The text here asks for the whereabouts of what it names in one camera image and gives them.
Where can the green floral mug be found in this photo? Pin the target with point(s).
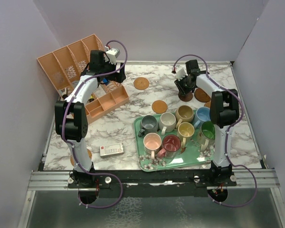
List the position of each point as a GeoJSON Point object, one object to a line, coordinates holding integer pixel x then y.
{"type": "Point", "coordinates": [206, 136]}

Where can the woven coaster near base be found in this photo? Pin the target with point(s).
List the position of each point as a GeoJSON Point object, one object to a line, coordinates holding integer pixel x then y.
{"type": "Point", "coordinates": [89, 154]}

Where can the tan ceramic mug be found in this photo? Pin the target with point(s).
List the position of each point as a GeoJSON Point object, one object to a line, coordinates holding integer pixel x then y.
{"type": "Point", "coordinates": [184, 114]}

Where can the dark wooden coaster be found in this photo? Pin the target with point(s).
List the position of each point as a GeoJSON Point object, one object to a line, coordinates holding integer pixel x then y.
{"type": "Point", "coordinates": [186, 98]}

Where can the pink ceramic mug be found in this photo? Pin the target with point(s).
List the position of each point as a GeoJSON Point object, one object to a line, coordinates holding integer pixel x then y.
{"type": "Point", "coordinates": [152, 144]}

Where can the blue ceramic mug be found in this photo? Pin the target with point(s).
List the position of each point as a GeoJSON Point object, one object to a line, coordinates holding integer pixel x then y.
{"type": "Point", "coordinates": [201, 115]}

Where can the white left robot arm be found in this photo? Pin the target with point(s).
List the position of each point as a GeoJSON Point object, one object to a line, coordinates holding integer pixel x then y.
{"type": "Point", "coordinates": [70, 115]}

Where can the green floral tray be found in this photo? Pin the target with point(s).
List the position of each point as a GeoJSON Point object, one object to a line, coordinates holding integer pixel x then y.
{"type": "Point", "coordinates": [190, 155]}

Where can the white small card box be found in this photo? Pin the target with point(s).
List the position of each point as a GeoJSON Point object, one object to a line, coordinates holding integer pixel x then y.
{"type": "Point", "coordinates": [111, 150]}

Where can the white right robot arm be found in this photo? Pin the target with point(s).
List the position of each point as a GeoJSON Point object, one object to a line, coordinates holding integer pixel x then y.
{"type": "Point", "coordinates": [224, 109]}

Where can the grey ceramic mug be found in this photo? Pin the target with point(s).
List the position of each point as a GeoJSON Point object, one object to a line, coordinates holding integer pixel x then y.
{"type": "Point", "coordinates": [148, 124]}

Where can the orange plastic file organizer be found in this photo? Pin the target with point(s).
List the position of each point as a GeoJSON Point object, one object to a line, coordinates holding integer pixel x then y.
{"type": "Point", "coordinates": [63, 68]}

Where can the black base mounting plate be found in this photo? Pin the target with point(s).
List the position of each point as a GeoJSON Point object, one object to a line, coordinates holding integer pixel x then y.
{"type": "Point", "coordinates": [137, 183]}

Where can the yellow ceramic mug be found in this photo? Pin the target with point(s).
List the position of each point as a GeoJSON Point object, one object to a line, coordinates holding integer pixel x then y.
{"type": "Point", "coordinates": [185, 133]}

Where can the red ceramic mug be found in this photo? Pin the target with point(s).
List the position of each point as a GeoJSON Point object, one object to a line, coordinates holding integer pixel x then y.
{"type": "Point", "coordinates": [171, 145]}

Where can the ringed brown wooden coaster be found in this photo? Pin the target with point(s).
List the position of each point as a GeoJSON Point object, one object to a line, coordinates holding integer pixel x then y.
{"type": "Point", "coordinates": [201, 95]}

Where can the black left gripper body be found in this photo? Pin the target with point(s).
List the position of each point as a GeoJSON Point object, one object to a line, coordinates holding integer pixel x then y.
{"type": "Point", "coordinates": [115, 76]}

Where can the light wooden coaster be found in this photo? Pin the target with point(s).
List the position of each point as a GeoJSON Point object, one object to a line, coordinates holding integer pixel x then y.
{"type": "Point", "coordinates": [207, 104]}

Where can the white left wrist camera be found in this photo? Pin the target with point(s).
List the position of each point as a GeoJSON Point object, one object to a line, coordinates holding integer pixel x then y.
{"type": "Point", "coordinates": [111, 55]}

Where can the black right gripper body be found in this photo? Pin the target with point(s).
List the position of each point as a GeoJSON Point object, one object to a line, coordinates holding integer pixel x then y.
{"type": "Point", "coordinates": [183, 85]}

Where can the cream ceramic mug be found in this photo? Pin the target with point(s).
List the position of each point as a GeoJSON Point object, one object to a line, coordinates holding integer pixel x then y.
{"type": "Point", "coordinates": [167, 123]}

